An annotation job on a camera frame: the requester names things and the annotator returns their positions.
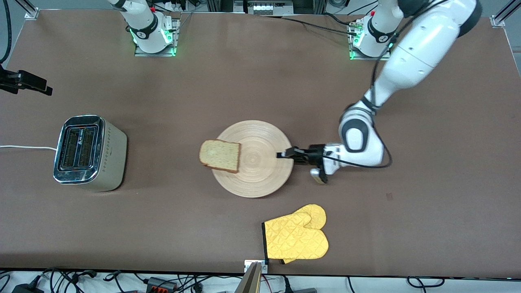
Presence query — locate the round wooden plate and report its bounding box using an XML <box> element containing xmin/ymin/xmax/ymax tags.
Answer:
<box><xmin>211</xmin><ymin>120</ymin><xmax>294</xmax><ymax>199</ymax></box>

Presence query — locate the brown bread slice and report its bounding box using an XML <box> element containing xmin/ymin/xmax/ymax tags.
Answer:
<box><xmin>199</xmin><ymin>140</ymin><xmax>241</xmax><ymax>174</ymax></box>

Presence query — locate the silver two-slot toaster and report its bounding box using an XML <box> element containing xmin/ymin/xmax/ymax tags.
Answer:
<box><xmin>53</xmin><ymin>115</ymin><xmax>127</xmax><ymax>192</ymax></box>

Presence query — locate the yellow quilted oven mitt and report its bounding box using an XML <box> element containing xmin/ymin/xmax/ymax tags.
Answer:
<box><xmin>262</xmin><ymin>212</ymin><xmax>329</xmax><ymax>261</ymax></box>
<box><xmin>280</xmin><ymin>204</ymin><xmax>327</xmax><ymax>265</ymax></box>

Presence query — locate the white power strip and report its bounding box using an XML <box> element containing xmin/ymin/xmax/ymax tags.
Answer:
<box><xmin>246</xmin><ymin>0</ymin><xmax>294</xmax><ymax>15</ymax></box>

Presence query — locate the black adapter with orange clips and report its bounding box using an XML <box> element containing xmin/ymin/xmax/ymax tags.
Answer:
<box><xmin>146</xmin><ymin>277</ymin><xmax>178</xmax><ymax>292</ymax></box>

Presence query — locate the black power adapter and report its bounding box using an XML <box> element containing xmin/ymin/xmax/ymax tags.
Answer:
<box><xmin>11</xmin><ymin>282</ymin><xmax>42</xmax><ymax>293</ymax></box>

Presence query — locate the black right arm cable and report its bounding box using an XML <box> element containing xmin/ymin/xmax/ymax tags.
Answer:
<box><xmin>0</xmin><ymin>0</ymin><xmax>12</xmax><ymax>64</ymax></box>

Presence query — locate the white toaster power cord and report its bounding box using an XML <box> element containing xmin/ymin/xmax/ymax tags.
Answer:
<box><xmin>0</xmin><ymin>144</ymin><xmax>58</xmax><ymax>151</ymax></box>

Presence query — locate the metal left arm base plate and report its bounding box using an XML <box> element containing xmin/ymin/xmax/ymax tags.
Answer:
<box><xmin>349</xmin><ymin>24</ymin><xmax>393</xmax><ymax>61</ymax></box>

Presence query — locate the small metal post bracket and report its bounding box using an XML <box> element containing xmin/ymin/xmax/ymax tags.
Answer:
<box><xmin>244</xmin><ymin>260</ymin><xmax>269</xmax><ymax>273</ymax></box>

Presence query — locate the long black table cable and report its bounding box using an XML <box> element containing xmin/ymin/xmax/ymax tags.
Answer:
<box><xmin>260</xmin><ymin>15</ymin><xmax>359</xmax><ymax>35</ymax></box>

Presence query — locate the aluminium profile post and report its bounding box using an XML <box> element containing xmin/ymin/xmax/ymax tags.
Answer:
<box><xmin>235</xmin><ymin>262</ymin><xmax>263</xmax><ymax>293</ymax></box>

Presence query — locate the short black table cable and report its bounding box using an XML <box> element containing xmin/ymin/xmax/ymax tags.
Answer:
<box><xmin>323</xmin><ymin>13</ymin><xmax>355</xmax><ymax>26</ymax></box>

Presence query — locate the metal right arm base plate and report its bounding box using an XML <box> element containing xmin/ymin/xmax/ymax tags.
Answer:
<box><xmin>134</xmin><ymin>18</ymin><xmax>179</xmax><ymax>57</ymax></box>

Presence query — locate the black looped floor cable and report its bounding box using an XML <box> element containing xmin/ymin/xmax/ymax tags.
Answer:
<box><xmin>407</xmin><ymin>276</ymin><xmax>445</xmax><ymax>288</ymax></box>

